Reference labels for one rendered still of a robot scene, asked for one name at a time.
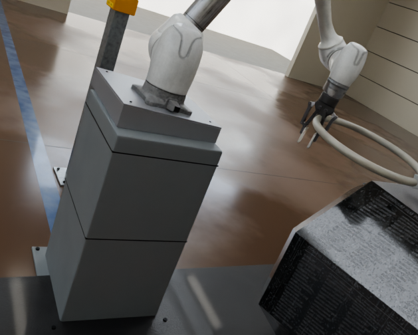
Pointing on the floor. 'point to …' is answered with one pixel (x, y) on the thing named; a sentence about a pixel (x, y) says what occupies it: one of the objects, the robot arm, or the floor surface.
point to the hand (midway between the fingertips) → (307, 137)
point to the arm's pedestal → (122, 217)
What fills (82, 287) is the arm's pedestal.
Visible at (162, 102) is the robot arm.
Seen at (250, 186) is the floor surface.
